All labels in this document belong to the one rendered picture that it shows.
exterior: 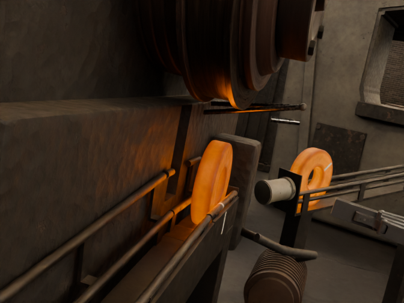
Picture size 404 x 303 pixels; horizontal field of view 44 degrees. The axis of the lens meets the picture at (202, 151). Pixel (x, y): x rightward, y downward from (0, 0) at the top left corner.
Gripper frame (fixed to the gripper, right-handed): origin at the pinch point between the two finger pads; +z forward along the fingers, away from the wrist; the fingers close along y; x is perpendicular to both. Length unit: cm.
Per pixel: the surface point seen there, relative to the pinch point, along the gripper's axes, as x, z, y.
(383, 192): -7, -13, 74
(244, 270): -77, 25, 146
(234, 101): 12.9, 22.5, -12.1
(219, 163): 1.9, 23.2, -5.4
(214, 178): -0.6, 23.0, -7.1
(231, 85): 15.3, 22.6, -16.7
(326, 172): -3, 5, 50
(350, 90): 19, 4, 264
